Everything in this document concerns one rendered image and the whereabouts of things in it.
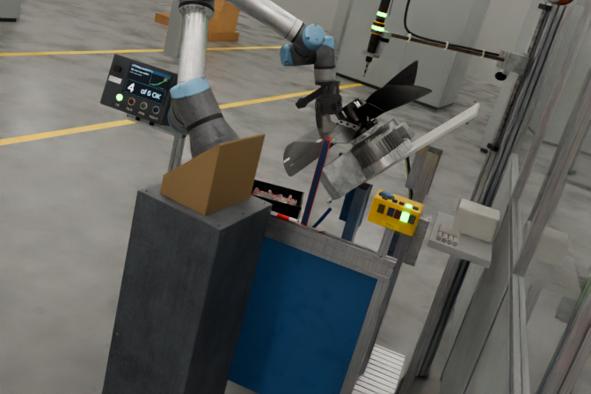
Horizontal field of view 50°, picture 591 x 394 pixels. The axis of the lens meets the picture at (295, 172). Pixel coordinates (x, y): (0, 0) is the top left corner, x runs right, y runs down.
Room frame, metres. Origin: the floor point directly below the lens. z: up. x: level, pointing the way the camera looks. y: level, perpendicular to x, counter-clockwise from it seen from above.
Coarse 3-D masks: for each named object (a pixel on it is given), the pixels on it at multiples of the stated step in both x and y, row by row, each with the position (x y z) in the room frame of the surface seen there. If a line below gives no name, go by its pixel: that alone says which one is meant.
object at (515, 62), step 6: (504, 54) 2.63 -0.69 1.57; (510, 54) 2.59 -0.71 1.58; (516, 54) 2.62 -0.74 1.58; (522, 54) 2.67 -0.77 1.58; (504, 60) 2.62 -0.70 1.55; (510, 60) 2.59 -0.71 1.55; (516, 60) 2.60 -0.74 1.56; (522, 60) 2.61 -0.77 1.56; (528, 60) 2.62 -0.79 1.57; (498, 66) 2.64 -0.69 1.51; (504, 66) 2.60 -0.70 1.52; (510, 66) 2.60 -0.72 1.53; (516, 66) 2.61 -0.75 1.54; (522, 66) 2.62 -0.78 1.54; (516, 72) 2.61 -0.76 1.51; (522, 72) 2.62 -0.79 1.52
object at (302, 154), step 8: (288, 144) 2.62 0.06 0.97; (296, 144) 2.56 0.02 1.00; (304, 144) 2.53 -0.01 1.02; (312, 144) 2.50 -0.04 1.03; (320, 144) 2.49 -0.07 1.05; (288, 152) 2.55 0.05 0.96; (296, 152) 2.52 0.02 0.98; (304, 152) 2.49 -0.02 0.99; (312, 152) 2.47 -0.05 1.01; (288, 160) 2.51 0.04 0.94; (296, 160) 2.48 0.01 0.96; (304, 160) 2.46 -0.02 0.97; (312, 160) 2.44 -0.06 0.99; (288, 168) 2.46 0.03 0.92; (296, 168) 2.44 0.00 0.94
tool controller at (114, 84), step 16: (112, 64) 2.22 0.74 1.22; (128, 64) 2.21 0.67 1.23; (144, 64) 2.20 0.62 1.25; (112, 80) 2.20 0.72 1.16; (144, 80) 2.18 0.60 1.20; (160, 80) 2.17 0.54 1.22; (176, 80) 2.17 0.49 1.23; (112, 96) 2.18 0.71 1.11; (128, 96) 2.17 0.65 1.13; (144, 96) 2.16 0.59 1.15; (160, 96) 2.15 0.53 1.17; (128, 112) 2.15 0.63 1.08; (144, 112) 2.14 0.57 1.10; (160, 112) 2.13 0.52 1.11
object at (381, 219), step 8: (376, 200) 1.96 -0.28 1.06; (384, 200) 1.96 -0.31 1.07; (400, 200) 2.00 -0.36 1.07; (408, 200) 2.02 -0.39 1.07; (376, 208) 1.96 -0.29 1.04; (384, 208) 1.95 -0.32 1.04; (400, 208) 1.94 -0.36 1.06; (408, 208) 1.94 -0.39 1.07; (368, 216) 1.96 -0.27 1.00; (376, 216) 1.96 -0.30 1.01; (384, 216) 1.95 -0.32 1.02; (408, 216) 1.93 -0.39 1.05; (416, 216) 1.93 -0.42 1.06; (384, 224) 1.95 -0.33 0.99; (392, 224) 1.94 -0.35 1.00; (400, 224) 1.94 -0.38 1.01; (408, 224) 1.93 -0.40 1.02; (416, 224) 1.93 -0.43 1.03; (400, 232) 1.94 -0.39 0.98; (408, 232) 1.93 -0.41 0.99
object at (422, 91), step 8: (384, 88) 2.26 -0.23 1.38; (392, 88) 2.28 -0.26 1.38; (400, 88) 2.29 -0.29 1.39; (408, 88) 2.30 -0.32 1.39; (416, 88) 2.31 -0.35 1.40; (424, 88) 2.32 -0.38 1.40; (376, 96) 2.36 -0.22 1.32; (384, 96) 2.36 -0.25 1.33; (392, 96) 2.36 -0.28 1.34; (400, 96) 2.36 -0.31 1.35; (408, 96) 2.36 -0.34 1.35; (416, 96) 2.36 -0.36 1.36; (376, 104) 2.42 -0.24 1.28; (384, 104) 2.41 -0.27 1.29; (392, 104) 2.41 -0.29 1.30; (400, 104) 2.41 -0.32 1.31
